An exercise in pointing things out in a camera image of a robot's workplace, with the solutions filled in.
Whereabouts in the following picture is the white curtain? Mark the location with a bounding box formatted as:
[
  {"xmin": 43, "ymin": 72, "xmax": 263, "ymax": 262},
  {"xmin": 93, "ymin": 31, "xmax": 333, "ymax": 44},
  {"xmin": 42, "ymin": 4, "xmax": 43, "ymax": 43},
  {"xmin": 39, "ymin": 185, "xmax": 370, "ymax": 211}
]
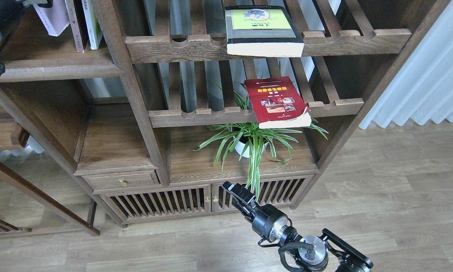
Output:
[{"xmin": 359, "ymin": 1, "xmax": 453, "ymax": 129}]

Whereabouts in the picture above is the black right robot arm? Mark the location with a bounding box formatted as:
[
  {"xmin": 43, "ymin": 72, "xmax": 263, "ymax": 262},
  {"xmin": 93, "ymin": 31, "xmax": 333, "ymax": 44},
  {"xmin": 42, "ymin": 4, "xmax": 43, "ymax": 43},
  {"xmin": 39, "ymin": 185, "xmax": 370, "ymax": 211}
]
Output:
[{"xmin": 222, "ymin": 181, "xmax": 373, "ymax": 272}]

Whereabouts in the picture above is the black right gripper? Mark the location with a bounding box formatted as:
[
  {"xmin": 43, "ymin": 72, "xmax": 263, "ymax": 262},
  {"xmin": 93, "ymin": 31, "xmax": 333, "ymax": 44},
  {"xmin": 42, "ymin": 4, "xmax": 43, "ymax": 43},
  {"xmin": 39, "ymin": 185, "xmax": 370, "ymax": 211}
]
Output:
[{"xmin": 222, "ymin": 181, "xmax": 288, "ymax": 242}]

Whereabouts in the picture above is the green and black book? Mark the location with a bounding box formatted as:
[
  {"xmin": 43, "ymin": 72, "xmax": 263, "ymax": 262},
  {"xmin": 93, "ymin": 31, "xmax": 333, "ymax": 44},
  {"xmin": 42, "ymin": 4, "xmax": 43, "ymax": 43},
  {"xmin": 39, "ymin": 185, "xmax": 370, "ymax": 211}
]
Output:
[{"xmin": 224, "ymin": 5, "xmax": 305, "ymax": 57}]

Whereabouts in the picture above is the brass drawer knob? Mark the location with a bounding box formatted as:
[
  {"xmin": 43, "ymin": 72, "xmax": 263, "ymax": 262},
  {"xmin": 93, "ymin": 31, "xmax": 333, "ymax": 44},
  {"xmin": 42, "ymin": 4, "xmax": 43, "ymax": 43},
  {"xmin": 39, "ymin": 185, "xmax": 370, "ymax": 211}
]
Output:
[{"xmin": 119, "ymin": 178, "xmax": 128, "ymax": 187}]

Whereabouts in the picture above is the dark wooden bookshelf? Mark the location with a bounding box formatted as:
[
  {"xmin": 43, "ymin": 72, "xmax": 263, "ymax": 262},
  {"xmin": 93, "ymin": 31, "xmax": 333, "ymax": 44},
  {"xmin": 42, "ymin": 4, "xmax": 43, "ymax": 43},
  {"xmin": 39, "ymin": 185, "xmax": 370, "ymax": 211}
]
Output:
[{"xmin": 0, "ymin": 0, "xmax": 449, "ymax": 224}]

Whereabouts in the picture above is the white plant pot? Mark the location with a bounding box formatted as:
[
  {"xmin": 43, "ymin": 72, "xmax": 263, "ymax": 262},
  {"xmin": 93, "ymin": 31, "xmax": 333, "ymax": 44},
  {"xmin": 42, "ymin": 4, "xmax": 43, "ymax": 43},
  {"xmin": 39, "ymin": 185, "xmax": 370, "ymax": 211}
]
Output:
[{"xmin": 233, "ymin": 136, "xmax": 269, "ymax": 159}]

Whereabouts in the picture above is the white green upright book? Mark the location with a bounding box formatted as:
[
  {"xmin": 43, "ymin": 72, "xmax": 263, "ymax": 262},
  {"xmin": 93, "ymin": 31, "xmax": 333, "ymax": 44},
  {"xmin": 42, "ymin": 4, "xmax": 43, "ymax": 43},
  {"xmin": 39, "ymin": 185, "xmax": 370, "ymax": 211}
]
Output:
[{"xmin": 82, "ymin": 0, "xmax": 103, "ymax": 50}]

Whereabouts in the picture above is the red cover book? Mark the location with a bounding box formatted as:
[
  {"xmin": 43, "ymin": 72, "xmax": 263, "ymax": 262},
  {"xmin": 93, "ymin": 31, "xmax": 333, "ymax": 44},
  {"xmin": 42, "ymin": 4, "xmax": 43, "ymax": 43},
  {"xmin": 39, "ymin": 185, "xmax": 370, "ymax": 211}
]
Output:
[{"xmin": 244, "ymin": 76, "xmax": 312, "ymax": 129}]

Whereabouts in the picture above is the green spider plant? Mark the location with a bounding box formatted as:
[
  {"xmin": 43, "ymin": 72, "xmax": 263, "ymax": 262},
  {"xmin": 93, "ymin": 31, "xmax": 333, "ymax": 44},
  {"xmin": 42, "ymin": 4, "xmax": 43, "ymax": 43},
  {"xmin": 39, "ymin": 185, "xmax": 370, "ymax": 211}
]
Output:
[{"xmin": 199, "ymin": 76, "xmax": 328, "ymax": 196}]

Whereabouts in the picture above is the white lavender book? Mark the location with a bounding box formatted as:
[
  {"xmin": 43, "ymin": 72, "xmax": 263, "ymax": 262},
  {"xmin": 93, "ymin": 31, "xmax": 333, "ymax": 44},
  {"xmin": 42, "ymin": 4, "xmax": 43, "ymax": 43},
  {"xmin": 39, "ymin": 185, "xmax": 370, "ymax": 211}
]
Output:
[{"xmin": 33, "ymin": 0, "xmax": 70, "ymax": 37}]

